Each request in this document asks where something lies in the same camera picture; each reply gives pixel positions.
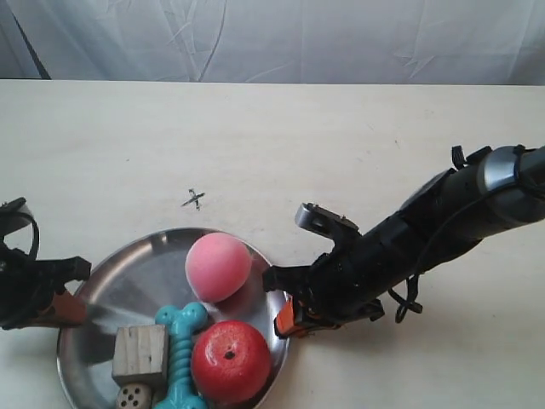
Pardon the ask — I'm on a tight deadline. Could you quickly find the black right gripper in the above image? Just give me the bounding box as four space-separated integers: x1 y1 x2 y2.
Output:
262 233 383 338

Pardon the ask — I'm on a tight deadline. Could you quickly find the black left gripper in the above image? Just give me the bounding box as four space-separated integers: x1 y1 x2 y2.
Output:
1 246 91 331

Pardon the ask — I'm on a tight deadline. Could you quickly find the large round metal plate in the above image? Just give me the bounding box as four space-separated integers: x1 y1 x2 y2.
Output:
57 228 290 408

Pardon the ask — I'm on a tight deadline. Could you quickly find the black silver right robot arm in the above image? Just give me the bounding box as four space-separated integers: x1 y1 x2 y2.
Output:
262 145 544 338

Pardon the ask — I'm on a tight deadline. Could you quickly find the pink peach ball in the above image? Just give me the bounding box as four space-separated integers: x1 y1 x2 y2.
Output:
185 232 252 303

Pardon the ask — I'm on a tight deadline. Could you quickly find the wooden cube block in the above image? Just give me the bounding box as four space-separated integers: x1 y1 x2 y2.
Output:
112 325 169 389

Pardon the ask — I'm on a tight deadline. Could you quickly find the red toy apple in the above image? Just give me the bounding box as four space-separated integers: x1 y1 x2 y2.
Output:
191 320 273 404

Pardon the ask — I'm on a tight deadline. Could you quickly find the small wooden die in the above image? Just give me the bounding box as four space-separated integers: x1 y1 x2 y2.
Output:
115 383 153 409

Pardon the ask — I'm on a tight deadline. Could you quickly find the turquoise rubber bone toy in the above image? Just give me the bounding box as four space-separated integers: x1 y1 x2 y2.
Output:
154 302 208 409

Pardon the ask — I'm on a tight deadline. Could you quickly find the white backdrop cloth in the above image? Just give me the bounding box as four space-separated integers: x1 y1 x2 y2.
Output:
1 1 544 85

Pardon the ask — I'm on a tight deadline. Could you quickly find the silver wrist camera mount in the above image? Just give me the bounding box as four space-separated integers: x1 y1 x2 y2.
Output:
295 203 361 248

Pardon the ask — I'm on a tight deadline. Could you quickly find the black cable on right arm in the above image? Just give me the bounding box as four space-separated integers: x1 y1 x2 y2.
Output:
385 148 537 325

